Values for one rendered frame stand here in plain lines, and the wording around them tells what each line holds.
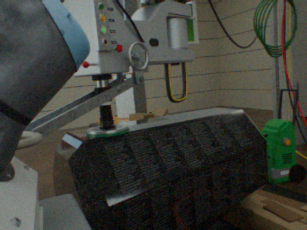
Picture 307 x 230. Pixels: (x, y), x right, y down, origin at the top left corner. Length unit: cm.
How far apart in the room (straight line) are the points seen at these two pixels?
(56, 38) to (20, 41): 5
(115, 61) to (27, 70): 102
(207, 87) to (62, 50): 871
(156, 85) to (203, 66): 162
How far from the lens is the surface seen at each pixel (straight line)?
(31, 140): 111
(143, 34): 170
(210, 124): 182
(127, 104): 254
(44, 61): 50
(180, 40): 200
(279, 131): 306
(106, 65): 146
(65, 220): 68
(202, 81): 907
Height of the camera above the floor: 113
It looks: 8 degrees down
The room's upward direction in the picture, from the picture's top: 5 degrees counter-clockwise
